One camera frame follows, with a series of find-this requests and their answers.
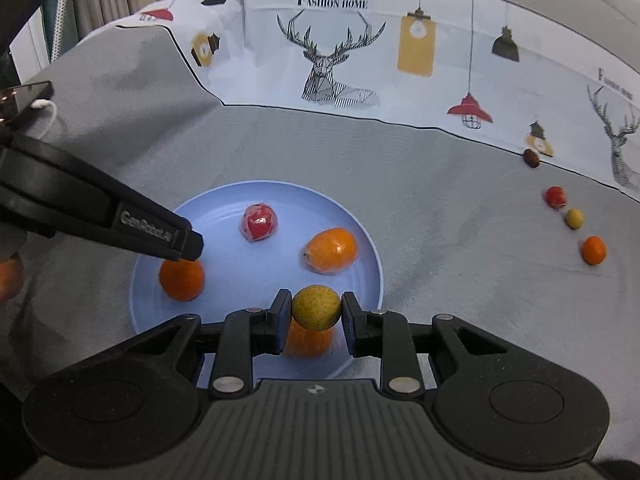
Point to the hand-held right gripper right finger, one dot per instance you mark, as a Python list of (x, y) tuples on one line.
[(350, 322)]

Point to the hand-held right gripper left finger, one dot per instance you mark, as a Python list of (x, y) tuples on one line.
[(282, 312)]

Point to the small yellow-green jujube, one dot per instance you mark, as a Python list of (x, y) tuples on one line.
[(316, 307), (574, 218)]

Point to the plastic-wrapped orange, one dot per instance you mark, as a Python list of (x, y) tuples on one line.
[(331, 250), (307, 344)]

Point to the small orange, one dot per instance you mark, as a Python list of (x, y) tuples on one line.
[(593, 250), (182, 280)]

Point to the blue round plate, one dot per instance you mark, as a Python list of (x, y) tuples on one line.
[(225, 240)]

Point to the red candy ball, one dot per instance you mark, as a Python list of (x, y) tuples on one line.
[(258, 222)]

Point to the person's left hand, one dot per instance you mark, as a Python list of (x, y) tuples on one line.
[(9, 280)]

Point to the white perforated strip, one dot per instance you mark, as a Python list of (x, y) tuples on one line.
[(62, 25)]

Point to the black smartphone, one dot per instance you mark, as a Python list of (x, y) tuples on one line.
[(22, 100)]

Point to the grey and white printed blanket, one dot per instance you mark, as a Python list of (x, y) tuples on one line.
[(425, 200)]

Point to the plastic-wrapped red plum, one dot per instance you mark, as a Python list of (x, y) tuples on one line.
[(555, 196)]

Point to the dark red jujube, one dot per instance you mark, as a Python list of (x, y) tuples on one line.
[(531, 158)]

